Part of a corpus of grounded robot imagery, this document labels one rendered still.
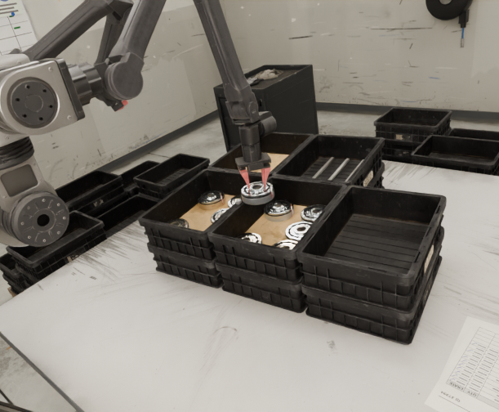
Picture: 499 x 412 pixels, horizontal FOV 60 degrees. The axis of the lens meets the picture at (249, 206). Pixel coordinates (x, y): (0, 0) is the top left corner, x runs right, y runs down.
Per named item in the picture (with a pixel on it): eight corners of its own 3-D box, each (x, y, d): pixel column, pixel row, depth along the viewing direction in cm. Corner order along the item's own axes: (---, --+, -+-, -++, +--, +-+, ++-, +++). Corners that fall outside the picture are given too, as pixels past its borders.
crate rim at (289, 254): (294, 261, 114) (293, 253, 113) (206, 240, 130) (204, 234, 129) (349, 190, 142) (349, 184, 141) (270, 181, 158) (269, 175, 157)
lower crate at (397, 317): (411, 351, 108) (411, 315, 102) (303, 318, 124) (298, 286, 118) (443, 258, 136) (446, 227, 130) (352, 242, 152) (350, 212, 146)
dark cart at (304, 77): (281, 209, 320) (262, 89, 276) (236, 198, 347) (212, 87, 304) (323, 175, 357) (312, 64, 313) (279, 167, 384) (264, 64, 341)
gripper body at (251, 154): (235, 163, 135) (232, 141, 131) (267, 157, 136) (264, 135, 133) (238, 171, 129) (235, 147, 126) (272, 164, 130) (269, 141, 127)
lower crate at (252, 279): (303, 318, 124) (298, 286, 118) (220, 293, 140) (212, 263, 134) (352, 241, 152) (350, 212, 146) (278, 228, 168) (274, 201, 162)
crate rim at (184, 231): (206, 240, 130) (204, 234, 129) (137, 225, 146) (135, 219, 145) (270, 181, 158) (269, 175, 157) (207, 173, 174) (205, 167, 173)
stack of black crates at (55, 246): (67, 335, 218) (30, 265, 196) (40, 314, 236) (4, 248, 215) (131, 288, 243) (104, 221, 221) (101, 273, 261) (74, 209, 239)
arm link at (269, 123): (226, 105, 127) (247, 103, 121) (251, 95, 134) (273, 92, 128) (236, 144, 131) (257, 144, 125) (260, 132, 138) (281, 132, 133)
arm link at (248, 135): (233, 124, 126) (248, 126, 123) (249, 117, 131) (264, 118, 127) (237, 146, 130) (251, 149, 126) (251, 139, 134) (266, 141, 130)
